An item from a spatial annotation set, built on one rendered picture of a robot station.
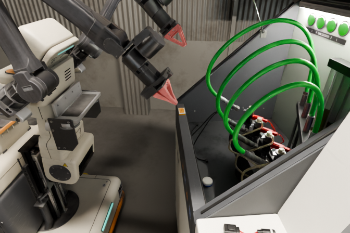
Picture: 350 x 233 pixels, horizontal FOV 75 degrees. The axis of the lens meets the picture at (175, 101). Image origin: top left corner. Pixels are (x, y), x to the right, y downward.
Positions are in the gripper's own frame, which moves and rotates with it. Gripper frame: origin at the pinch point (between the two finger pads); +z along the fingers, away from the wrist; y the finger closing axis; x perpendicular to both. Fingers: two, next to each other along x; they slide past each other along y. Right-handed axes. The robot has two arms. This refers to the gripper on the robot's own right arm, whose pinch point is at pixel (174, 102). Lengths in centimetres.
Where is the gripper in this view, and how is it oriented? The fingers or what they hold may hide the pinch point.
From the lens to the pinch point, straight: 68.9
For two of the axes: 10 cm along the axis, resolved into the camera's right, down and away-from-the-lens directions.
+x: 1.8, -4.8, 8.6
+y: 7.2, -5.4, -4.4
